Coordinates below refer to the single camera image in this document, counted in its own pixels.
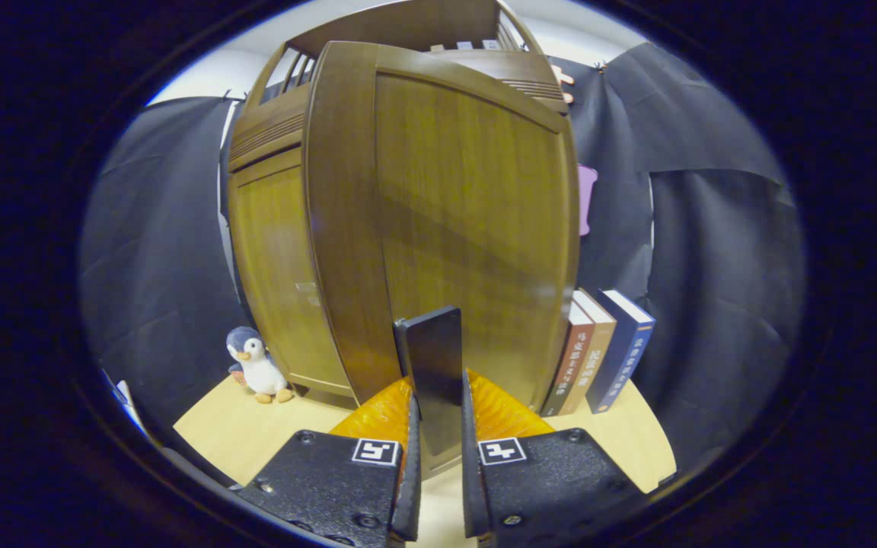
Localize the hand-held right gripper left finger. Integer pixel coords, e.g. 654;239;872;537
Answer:
233;377;423;548

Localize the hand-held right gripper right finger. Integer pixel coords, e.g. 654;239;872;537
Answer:
460;369;649;547

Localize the black door handle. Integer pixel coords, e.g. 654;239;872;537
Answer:
394;306;464;461

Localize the wooden cabinet door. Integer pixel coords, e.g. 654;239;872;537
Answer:
229;148;353;397
303;40;581;480

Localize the wooden double-door shoe cabinet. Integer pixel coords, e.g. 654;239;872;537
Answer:
224;0;570;404

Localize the red-brown book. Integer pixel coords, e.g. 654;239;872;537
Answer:
540;299;595;418

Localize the penguin plush toy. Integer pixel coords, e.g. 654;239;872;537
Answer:
226;326;295;404

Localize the tan book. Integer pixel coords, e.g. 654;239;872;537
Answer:
558;288;617;416

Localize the blue book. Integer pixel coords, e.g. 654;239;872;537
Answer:
585;289;656;414

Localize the black backdrop cloth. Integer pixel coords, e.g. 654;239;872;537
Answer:
79;42;806;473

